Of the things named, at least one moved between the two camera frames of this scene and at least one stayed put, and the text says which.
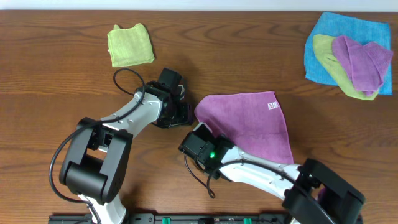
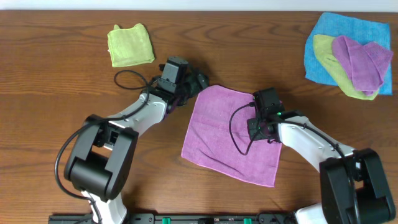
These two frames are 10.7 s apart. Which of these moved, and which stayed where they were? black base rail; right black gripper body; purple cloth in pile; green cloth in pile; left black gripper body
Moved: left black gripper body; right black gripper body
Stayed: green cloth in pile; purple cloth in pile; black base rail
